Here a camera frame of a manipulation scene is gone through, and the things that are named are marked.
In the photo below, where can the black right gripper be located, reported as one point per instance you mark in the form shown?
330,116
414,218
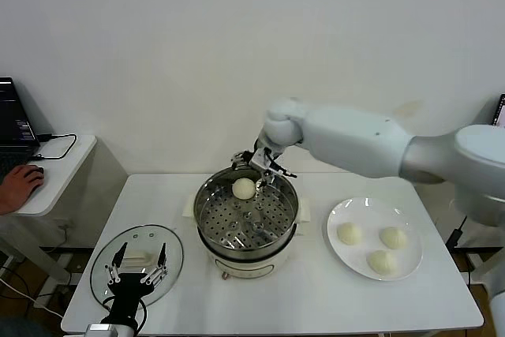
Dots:
260,159

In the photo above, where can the black computer mouse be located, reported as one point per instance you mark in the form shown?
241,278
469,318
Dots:
38,170

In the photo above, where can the black open laptop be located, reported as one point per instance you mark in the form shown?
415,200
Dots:
501,112
16,124

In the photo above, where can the white round plate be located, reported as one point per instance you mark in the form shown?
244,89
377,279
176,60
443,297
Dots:
412,226

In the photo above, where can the glass pot lid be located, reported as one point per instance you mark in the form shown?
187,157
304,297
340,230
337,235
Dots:
165,234

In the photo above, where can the person's bare forearm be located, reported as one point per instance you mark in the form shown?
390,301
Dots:
1,204

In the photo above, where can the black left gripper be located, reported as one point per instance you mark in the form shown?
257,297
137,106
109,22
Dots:
128,289

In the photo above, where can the stainless steel steamer basket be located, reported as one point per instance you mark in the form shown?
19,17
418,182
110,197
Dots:
221,218

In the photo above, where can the cream electric cooker pot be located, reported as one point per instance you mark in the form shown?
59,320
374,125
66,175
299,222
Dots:
244,266

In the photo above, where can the person's bare hand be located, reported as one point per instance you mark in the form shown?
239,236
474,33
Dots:
21,187

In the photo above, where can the white steamed baozi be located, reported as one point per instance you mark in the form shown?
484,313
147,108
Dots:
393,237
242,189
381,263
349,233

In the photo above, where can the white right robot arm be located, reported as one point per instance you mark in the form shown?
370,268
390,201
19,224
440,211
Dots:
355,135

